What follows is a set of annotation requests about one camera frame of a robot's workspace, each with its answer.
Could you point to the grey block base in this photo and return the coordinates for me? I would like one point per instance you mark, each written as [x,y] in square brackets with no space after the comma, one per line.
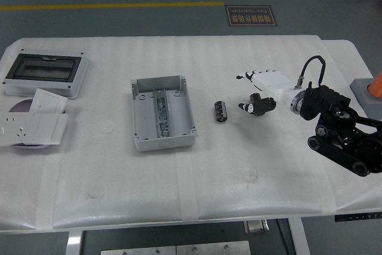
[359,86]

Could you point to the grey metal base plate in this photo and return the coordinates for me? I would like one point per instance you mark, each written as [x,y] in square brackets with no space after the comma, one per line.
[213,248]
[137,250]

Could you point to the purple round disc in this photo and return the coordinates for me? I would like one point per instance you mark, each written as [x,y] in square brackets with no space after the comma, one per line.
[21,107]

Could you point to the black table control panel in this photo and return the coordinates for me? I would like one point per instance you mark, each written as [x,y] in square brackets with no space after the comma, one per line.
[358,217]

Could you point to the open grey junction box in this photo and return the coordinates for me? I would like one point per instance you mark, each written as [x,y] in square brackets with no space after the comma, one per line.
[144,123]

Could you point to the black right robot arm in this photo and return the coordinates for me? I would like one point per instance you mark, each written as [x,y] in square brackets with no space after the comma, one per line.
[328,99]

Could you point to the white table leg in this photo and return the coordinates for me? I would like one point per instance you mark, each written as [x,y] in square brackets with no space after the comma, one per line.
[300,237]
[74,243]

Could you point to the brown floor sign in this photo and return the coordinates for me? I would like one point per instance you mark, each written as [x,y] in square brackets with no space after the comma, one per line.
[251,16]

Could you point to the white switch panel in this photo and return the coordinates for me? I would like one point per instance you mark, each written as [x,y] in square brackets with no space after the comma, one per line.
[44,128]
[47,101]

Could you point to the grey box with dark window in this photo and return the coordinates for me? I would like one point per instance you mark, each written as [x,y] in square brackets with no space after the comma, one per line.
[41,81]

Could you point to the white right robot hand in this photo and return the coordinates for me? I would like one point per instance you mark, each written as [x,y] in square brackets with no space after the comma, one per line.
[274,83]

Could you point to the white socket panel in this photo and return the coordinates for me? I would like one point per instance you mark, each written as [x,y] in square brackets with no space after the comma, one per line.
[12,129]

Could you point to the metal rail inside box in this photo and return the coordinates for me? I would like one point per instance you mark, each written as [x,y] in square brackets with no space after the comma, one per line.
[162,111]

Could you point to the grey metal bracket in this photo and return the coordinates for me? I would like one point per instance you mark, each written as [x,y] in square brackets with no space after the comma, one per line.
[256,227]

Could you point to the white foam mat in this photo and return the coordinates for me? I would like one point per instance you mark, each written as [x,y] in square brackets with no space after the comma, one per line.
[238,162]

